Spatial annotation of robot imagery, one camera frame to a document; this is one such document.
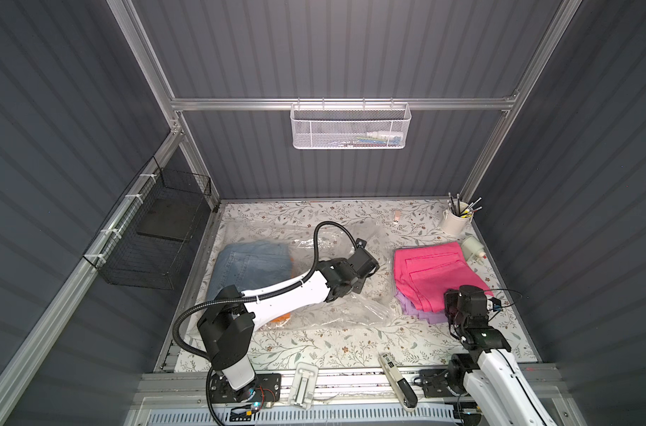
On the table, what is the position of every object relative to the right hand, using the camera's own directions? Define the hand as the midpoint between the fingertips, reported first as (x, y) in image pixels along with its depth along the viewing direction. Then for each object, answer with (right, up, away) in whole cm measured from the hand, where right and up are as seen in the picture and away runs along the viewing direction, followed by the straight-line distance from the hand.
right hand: (451, 289), depth 84 cm
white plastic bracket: (-46, -24, -11) cm, 53 cm away
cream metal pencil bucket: (+10, +23, +18) cm, 31 cm away
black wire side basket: (-90, +16, -10) cm, 92 cm away
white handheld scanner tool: (-20, -23, -14) cm, 33 cm away
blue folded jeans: (-67, +6, +8) cm, 68 cm away
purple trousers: (-12, -7, +3) cm, 14 cm away
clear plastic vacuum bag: (-26, -4, -6) cm, 27 cm away
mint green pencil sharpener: (+13, +12, +12) cm, 22 cm away
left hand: (-31, +5, -2) cm, 31 cm away
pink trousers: (-5, +4, +9) cm, 11 cm away
